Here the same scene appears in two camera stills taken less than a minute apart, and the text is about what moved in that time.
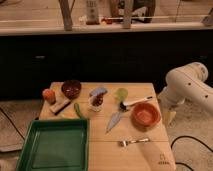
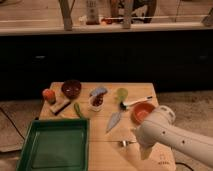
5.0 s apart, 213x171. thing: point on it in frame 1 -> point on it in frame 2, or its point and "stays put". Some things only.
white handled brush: [123, 105] stays put
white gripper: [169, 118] -> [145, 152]
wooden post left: [66, 12] stays put
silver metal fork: [124, 143] stays put
